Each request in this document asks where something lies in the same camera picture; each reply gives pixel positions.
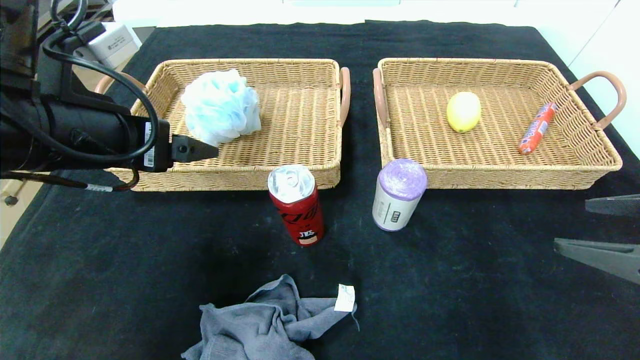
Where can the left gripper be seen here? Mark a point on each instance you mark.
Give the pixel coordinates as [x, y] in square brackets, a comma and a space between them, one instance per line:
[156, 144]

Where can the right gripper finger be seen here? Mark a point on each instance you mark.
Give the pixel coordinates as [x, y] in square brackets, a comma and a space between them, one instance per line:
[610, 260]
[620, 205]

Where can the light blue bath sponge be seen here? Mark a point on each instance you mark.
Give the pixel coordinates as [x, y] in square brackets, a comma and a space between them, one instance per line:
[220, 107]

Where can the orange sausage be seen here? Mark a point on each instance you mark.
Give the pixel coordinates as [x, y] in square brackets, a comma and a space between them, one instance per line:
[537, 129]

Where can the yellow lemon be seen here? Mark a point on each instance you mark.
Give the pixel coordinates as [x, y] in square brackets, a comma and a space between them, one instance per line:
[462, 112]

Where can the grey microfibre cloth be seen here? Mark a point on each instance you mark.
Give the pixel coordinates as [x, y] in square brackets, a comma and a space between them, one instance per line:
[260, 325]

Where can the rectangular wicker basket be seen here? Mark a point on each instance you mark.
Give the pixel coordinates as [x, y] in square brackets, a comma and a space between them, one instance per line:
[290, 130]
[425, 145]

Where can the red soda can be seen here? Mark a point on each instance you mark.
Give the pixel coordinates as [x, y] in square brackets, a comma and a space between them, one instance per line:
[300, 215]

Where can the white table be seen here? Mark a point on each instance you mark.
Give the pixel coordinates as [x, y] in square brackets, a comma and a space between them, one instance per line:
[250, 12]

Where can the black table cloth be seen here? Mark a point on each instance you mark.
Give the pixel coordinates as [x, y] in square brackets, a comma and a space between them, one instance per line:
[450, 275]

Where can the wooden rack on wheels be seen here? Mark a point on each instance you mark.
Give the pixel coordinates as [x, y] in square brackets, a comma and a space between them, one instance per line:
[10, 190]

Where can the purple trash bag roll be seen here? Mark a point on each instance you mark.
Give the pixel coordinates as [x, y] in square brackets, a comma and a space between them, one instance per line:
[395, 205]

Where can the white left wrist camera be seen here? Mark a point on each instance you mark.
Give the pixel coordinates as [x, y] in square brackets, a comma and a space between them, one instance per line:
[112, 45]

